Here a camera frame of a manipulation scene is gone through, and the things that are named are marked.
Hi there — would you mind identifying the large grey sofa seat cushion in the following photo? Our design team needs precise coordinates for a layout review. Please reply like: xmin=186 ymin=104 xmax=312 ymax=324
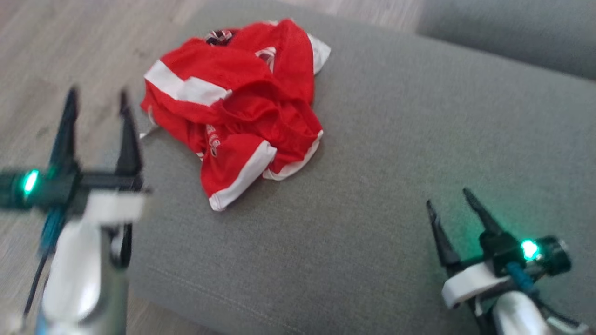
xmin=125 ymin=0 xmax=596 ymax=335

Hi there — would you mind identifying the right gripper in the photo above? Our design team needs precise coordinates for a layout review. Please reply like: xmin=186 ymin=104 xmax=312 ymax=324
xmin=426 ymin=188 xmax=572 ymax=310

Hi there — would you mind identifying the right arm blue black cable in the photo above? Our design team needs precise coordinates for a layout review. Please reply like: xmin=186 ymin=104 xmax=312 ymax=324
xmin=506 ymin=261 xmax=585 ymax=328

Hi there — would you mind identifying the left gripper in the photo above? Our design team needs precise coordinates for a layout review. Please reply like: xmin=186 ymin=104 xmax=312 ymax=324
xmin=0 ymin=86 xmax=150 ymax=225

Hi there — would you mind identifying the left arm blue black cable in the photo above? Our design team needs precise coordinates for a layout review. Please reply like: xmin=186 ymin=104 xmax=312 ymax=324
xmin=22 ymin=207 xmax=67 ymax=318

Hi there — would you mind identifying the arm blue black cable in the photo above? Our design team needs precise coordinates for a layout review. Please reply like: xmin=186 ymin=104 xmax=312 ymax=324
xmin=22 ymin=207 xmax=67 ymax=318
xmin=506 ymin=261 xmax=585 ymax=328

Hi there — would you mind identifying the red and white jersey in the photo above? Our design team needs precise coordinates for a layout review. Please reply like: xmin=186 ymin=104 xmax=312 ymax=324
xmin=140 ymin=18 xmax=332 ymax=212

